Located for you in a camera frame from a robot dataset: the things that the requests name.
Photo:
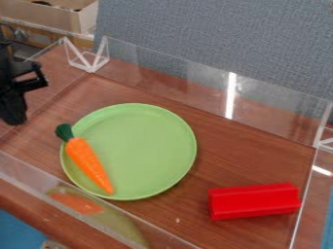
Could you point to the orange toy carrot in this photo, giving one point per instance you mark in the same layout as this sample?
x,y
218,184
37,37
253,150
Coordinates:
x,y
85,158

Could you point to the cardboard box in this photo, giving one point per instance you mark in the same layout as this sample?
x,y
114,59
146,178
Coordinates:
x,y
70,15

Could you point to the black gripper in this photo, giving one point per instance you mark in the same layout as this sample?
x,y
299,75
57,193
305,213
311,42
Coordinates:
x,y
21,77

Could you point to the clear acrylic tray wall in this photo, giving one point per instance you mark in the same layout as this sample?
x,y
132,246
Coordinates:
x,y
261,135

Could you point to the green round plate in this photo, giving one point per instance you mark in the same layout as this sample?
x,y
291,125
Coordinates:
x,y
145,145

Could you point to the wooden shelf with knob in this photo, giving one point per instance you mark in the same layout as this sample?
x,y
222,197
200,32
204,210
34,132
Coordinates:
x,y
41,36

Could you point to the red rectangular block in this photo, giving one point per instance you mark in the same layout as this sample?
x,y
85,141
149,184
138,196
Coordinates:
x,y
253,201

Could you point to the clear acrylic corner bracket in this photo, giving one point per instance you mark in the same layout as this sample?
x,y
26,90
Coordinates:
x,y
87,61

